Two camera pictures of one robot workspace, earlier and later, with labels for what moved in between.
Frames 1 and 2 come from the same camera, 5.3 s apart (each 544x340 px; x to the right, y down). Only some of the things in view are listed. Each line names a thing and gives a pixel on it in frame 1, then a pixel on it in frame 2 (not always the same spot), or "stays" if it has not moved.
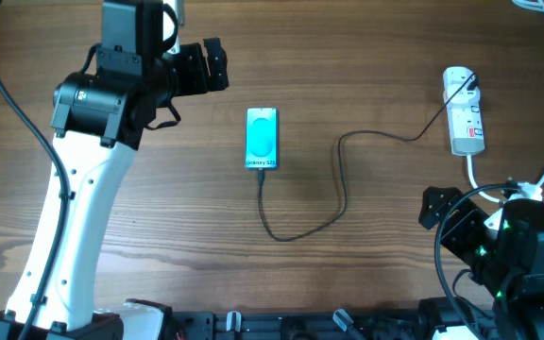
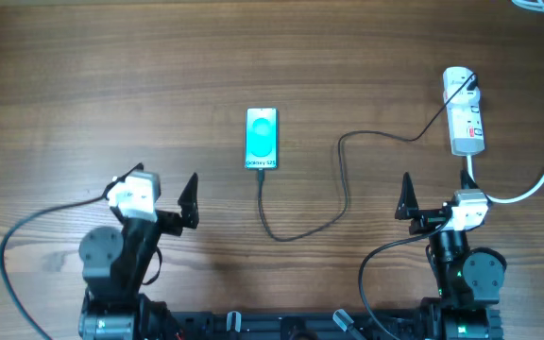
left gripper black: x=196 y=81 -> x=171 y=222
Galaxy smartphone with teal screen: x=262 y=138 stays
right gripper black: x=469 y=213 -> x=426 y=218
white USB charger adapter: x=453 y=77 stays
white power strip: x=467 y=127 stays
